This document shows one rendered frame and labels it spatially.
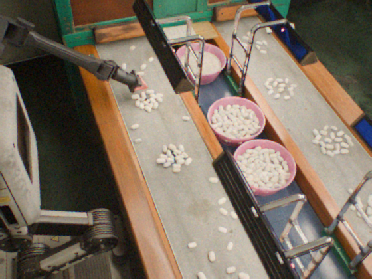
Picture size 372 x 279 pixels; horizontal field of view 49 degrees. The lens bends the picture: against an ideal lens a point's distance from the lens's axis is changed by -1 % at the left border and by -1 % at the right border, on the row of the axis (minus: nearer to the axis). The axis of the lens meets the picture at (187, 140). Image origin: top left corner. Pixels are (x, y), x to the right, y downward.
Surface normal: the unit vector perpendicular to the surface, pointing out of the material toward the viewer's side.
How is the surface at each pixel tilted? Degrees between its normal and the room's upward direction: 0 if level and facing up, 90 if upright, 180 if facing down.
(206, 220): 0
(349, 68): 0
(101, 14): 90
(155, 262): 0
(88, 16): 90
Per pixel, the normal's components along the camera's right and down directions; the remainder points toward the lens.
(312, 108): 0.05, -0.64
